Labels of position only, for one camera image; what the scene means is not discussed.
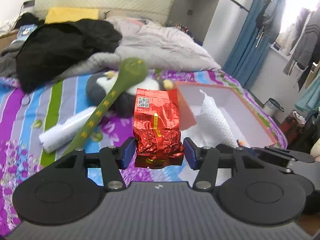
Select orange cardboard box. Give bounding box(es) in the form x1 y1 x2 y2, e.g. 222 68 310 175
175 81 278 147

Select yellow pillow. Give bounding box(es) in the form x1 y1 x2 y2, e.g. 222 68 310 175
45 7 99 24

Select white waste bin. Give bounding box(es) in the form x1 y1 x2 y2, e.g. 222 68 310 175
263 98 284 117

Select black white plush toy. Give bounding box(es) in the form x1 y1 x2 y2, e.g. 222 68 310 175
85 68 175 119

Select white paper towel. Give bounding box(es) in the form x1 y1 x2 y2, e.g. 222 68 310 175
182 90 238 148

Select white cylindrical bottle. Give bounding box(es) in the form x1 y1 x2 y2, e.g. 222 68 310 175
39 106 96 153

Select blue curtain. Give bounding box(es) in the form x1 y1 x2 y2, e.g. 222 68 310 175
223 0 286 90

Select hanging clothes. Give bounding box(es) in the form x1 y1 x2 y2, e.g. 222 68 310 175
254 0 320 113

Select red foil tea bag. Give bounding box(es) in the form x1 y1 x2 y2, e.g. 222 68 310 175
133 88 184 169

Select colourful striped bed sheet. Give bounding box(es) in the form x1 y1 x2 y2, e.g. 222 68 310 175
1 70 287 236

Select black clothing pile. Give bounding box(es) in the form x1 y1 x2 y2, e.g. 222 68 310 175
16 19 122 93

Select grey fluffy blanket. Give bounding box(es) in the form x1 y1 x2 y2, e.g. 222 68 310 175
57 16 221 80

